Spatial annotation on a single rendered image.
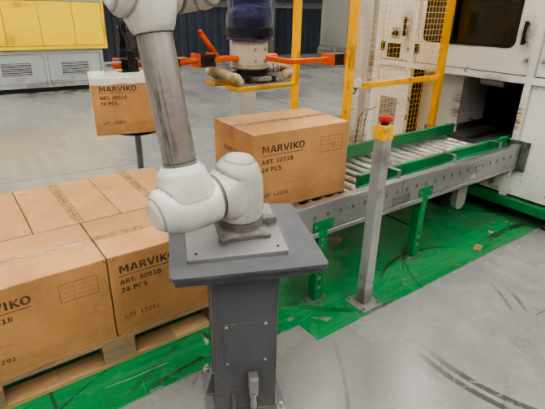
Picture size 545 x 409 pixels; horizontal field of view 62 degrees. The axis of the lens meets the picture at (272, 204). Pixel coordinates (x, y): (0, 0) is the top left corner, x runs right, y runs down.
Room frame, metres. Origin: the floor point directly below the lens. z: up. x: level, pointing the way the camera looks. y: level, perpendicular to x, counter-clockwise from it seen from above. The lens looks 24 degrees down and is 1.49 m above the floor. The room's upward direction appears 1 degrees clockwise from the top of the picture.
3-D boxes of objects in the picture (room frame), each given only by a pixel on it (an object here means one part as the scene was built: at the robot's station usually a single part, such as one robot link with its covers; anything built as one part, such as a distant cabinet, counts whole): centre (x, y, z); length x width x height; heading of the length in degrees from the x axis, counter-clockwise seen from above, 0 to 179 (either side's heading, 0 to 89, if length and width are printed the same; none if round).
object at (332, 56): (2.22, -0.27, 1.28); 0.09 x 0.08 x 0.05; 38
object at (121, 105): (3.45, 1.07, 0.82); 0.60 x 0.40 x 0.40; 113
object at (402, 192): (2.57, -0.89, 0.50); 2.31 x 0.05 x 0.19; 126
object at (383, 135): (2.08, -0.52, 0.50); 0.07 x 0.07 x 1.00; 36
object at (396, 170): (2.83, -1.14, 0.60); 1.60 x 0.10 x 0.09; 126
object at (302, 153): (2.36, -0.04, 0.75); 0.60 x 0.40 x 0.40; 124
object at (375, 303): (2.08, -0.52, 0.01); 0.15 x 0.15 x 0.03; 36
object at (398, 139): (3.26, -0.83, 0.60); 1.60 x 0.10 x 0.09; 126
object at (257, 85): (2.16, 0.06, 1.17); 0.34 x 0.10 x 0.05; 128
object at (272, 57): (2.02, 0.20, 1.27); 0.93 x 0.30 x 0.04; 128
